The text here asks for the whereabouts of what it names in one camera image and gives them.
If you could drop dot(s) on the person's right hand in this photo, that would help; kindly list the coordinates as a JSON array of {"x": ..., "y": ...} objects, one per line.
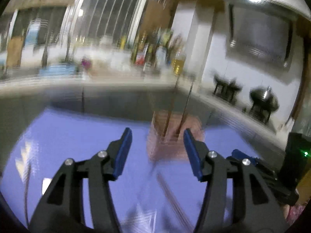
[{"x": 297, "y": 214}]

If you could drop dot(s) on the blue detergent bottle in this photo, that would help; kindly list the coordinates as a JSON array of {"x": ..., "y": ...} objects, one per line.
[{"x": 32, "y": 35}]

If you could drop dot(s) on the black wok with lid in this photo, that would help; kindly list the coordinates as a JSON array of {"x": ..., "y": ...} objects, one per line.
[{"x": 263, "y": 99}]

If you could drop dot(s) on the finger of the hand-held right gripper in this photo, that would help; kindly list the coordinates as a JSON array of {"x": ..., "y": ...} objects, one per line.
[
  {"x": 243, "y": 154},
  {"x": 281, "y": 187}
]

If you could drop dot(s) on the barred window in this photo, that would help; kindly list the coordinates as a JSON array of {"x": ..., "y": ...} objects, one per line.
[{"x": 109, "y": 9}]

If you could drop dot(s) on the yellow oil bottle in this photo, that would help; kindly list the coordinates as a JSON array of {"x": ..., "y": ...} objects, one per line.
[{"x": 178, "y": 63}]

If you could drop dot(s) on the wooden cutting board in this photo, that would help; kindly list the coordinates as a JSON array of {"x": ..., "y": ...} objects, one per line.
[{"x": 14, "y": 52}]

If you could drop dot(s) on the gas stove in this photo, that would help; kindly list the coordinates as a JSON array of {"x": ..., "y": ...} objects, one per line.
[{"x": 243, "y": 109}]

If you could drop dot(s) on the pink perforated utensil basket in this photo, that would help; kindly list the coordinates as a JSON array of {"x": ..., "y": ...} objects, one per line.
[{"x": 170, "y": 148}]

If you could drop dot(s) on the kitchen counter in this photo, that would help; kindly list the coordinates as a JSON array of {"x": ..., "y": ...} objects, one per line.
[{"x": 121, "y": 82}]

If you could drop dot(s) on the blue patterned tablecloth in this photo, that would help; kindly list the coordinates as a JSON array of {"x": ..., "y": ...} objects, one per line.
[{"x": 73, "y": 145}]

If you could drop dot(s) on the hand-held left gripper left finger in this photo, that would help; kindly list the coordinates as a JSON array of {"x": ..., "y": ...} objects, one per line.
[{"x": 124, "y": 150}]

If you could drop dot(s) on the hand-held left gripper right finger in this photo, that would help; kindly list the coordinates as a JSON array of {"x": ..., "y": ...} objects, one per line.
[{"x": 192, "y": 150}]

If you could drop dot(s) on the purple cloth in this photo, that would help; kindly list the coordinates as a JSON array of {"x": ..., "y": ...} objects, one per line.
[{"x": 86, "y": 63}]

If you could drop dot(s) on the row of condiment bottles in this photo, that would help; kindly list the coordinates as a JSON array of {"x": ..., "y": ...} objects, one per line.
[{"x": 150, "y": 48}]

